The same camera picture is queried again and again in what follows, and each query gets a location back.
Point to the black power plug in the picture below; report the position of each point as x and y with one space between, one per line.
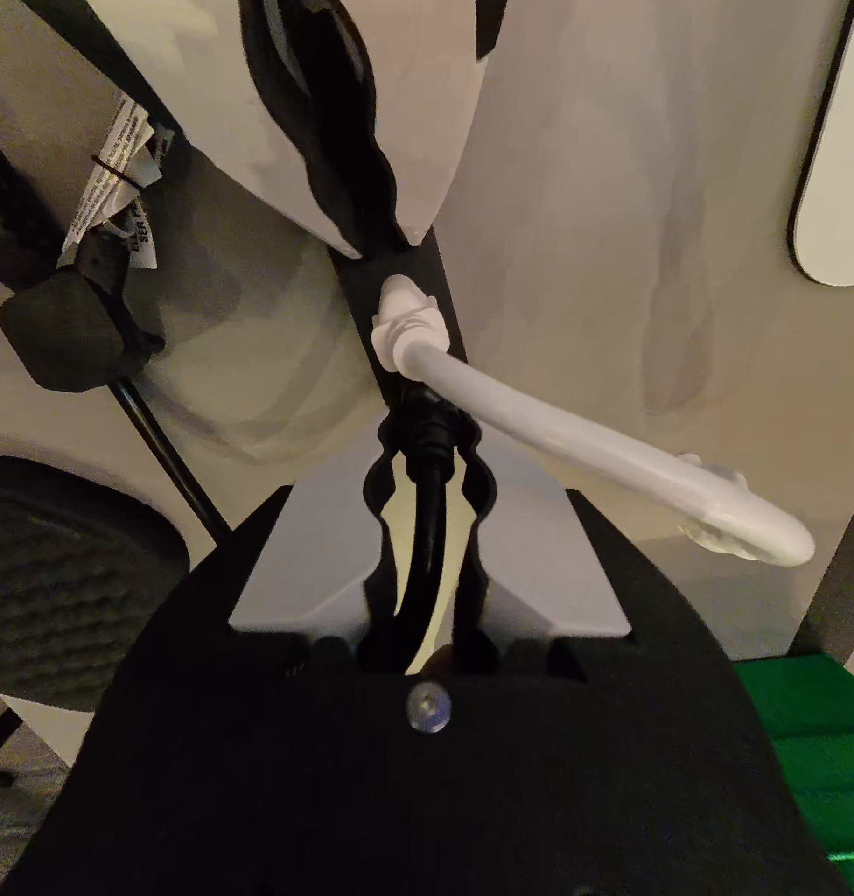
427 427

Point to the green plastic bin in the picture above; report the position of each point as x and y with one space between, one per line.
819 735

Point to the black flat strip plug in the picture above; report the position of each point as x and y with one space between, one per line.
63 329

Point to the white power plug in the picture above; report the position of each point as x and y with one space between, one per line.
406 315

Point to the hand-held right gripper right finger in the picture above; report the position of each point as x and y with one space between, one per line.
553 574

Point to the black power strip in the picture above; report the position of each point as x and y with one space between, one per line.
371 280

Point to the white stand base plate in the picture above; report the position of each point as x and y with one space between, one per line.
847 175

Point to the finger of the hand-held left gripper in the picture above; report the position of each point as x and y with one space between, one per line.
203 84
427 84

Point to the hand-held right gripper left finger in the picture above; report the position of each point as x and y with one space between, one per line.
308 567

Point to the black mesh pad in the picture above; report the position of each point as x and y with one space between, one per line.
63 581

